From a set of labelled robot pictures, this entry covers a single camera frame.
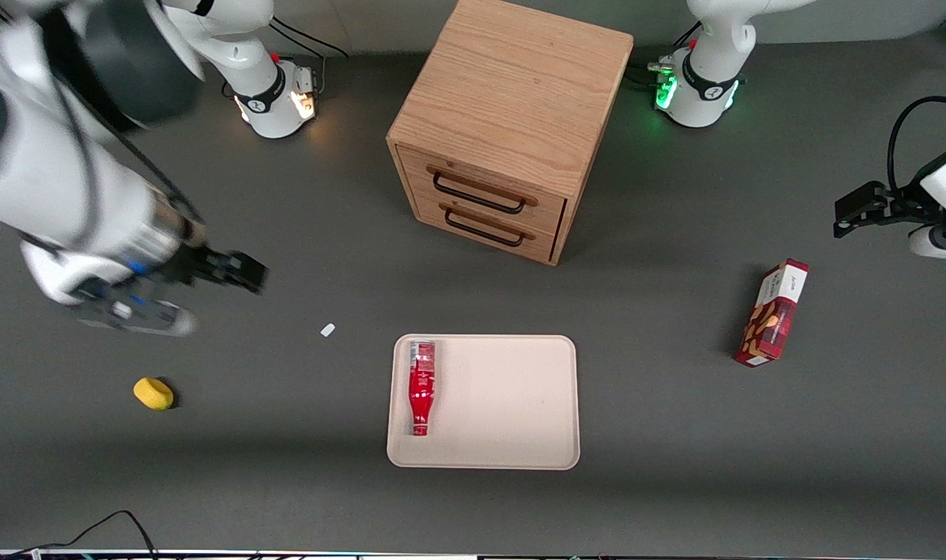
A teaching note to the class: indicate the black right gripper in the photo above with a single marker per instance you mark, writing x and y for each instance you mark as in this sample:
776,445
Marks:
198,263

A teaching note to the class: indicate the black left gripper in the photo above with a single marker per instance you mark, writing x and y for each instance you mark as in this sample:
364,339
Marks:
898,205

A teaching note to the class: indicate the red coke bottle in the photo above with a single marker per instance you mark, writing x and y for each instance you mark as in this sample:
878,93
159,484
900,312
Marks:
422,389

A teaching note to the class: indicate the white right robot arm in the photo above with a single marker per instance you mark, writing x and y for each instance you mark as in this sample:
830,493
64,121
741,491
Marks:
53,179

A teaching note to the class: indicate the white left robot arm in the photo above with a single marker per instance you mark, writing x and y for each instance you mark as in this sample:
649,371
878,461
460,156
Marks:
714,70

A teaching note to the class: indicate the beige rectangular tray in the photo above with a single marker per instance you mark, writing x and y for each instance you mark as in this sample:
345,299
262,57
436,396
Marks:
504,404

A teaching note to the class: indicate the red cookie box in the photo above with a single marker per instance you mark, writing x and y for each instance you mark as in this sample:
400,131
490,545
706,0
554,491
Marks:
772,319

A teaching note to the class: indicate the yellow sponge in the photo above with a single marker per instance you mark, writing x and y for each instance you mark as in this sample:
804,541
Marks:
153,393

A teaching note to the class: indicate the wooden drawer cabinet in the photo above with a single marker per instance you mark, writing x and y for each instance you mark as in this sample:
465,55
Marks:
512,85

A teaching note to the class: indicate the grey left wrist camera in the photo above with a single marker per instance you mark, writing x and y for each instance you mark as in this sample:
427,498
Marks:
940,245

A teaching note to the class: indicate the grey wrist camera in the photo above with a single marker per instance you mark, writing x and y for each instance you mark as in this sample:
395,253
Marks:
142,315
940,245

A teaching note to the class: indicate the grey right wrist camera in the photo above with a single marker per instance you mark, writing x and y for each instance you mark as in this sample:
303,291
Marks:
142,315

